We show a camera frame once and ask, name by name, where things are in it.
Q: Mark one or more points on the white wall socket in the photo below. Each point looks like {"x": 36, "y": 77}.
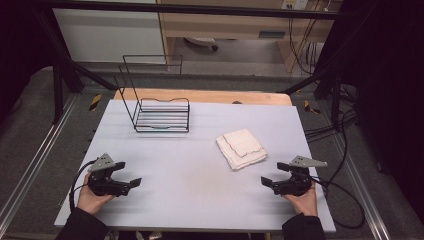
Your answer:
{"x": 295, "y": 4}

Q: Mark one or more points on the person's right hand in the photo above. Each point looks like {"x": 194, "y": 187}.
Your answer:
{"x": 305, "y": 201}

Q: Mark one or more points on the grey chair base with caster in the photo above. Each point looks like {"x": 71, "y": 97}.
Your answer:
{"x": 200, "y": 41}

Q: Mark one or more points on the light wooden desk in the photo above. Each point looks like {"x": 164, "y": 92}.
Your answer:
{"x": 216, "y": 28}

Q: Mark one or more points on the white panel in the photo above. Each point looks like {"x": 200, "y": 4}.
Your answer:
{"x": 106, "y": 36}

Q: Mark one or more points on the aluminium floor rail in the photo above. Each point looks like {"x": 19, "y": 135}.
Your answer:
{"x": 36, "y": 158}
{"x": 361, "y": 190}

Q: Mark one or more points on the white towel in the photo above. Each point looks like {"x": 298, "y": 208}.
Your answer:
{"x": 241, "y": 150}

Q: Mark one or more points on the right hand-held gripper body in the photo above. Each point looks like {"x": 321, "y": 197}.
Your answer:
{"x": 295, "y": 185}

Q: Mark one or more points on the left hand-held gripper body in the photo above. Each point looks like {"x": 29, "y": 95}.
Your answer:
{"x": 101, "y": 185}

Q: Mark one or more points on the person's left hand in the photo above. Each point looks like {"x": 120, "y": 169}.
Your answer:
{"x": 91, "y": 201}

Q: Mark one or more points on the black metal frame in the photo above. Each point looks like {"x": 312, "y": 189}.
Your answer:
{"x": 200, "y": 9}

